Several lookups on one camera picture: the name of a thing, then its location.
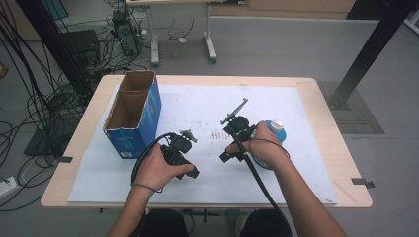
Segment blue bottle with white cap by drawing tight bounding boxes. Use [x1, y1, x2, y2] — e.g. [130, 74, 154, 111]
[251, 118, 288, 171]

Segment thin grey wrist cord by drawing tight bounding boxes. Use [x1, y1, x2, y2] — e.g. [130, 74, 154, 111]
[248, 137, 291, 159]
[130, 182, 164, 194]

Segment black computer tower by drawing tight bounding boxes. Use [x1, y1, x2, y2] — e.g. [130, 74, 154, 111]
[112, 9, 141, 57]

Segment black box case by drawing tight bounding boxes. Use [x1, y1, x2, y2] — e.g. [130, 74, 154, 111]
[60, 29, 102, 67]

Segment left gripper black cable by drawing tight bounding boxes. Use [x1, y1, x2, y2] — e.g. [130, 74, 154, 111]
[130, 131, 178, 187]

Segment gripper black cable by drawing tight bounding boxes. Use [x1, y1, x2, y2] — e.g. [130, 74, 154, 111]
[230, 127, 293, 237]
[130, 131, 178, 187]

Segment dark floor mat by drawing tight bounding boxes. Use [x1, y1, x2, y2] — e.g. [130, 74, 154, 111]
[23, 126, 80, 156]

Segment tangle of black floor cables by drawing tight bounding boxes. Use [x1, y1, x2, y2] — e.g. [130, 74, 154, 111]
[0, 0, 199, 211]

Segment black metal frame post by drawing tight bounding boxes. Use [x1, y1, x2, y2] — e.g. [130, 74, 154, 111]
[14, 0, 95, 100]
[329, 0, 418, 111]

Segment white power strip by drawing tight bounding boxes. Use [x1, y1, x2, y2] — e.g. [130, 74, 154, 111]
[0, 176, 18, 198]

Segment person's left hand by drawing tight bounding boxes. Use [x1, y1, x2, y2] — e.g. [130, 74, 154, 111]
[133, 143, 196, 194]

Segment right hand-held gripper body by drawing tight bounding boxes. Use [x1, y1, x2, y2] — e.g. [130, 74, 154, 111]
[219, 97, 257, 146]

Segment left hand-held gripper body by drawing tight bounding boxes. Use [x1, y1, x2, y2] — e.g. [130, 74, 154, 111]
[160, 128, 199, 166]

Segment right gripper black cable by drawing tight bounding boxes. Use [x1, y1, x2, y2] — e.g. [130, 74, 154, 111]
[230, 127, 293, 237]

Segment person's right hand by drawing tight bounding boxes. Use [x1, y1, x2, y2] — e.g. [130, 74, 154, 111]
[225, 120, 291, 170]

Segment white table mat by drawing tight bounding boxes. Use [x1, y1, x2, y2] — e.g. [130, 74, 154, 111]
[67, 84, 339, 205]

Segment teal panel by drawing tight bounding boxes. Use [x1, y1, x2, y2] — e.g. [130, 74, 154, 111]
[41, 0, 69, 22]

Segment person's black pants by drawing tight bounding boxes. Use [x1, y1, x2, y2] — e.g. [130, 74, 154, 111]
[141, 208, 293, 237]

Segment white desk frame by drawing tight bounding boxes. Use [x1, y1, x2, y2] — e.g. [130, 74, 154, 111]
[125, 0, 246, 65]

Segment blue cardboard box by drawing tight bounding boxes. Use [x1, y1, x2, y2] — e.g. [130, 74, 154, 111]
[103, 69, 162, 160]

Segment wooden cabinet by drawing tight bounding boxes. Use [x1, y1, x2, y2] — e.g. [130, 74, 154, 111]
[210, 0, 357, 20]

